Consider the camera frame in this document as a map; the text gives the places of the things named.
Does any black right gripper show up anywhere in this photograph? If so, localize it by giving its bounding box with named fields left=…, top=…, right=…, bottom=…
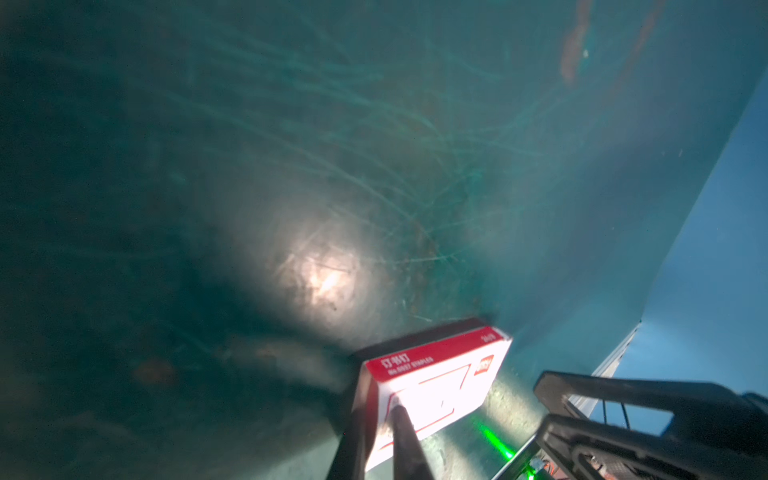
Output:
left=491, top=370, right=768, bottom=480

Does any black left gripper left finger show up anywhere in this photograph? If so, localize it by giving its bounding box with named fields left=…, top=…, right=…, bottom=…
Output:
left=326, top=390, right=378, bottom=480

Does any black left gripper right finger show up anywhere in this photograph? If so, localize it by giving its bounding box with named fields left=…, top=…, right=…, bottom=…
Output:
left=390, top=405, right=434, bottom=480

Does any red white staple box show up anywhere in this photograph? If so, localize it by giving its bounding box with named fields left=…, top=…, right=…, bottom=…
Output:
left=352, top=317, right=513, bottom=472

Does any right corner aluminium post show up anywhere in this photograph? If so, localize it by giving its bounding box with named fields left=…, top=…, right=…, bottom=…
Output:
left=568, top=323, right=640, bottom=418

